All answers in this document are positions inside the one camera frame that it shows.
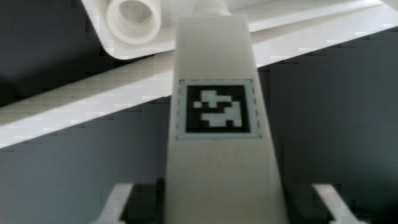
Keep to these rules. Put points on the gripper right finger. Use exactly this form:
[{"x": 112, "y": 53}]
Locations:
[{"x": 316, "y": 206}]

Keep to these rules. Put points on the white U-shaped fence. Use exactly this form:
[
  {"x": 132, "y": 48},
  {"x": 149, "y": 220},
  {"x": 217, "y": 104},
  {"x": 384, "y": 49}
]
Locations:
[{"x": 139, "y": 82}]

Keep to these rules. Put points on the white leg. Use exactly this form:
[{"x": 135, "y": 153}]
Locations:
[{"x": 222, "y": 182}]

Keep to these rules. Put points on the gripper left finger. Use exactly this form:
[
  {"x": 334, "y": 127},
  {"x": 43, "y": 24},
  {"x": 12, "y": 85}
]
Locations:
[{"x": 132, "y": 205}]

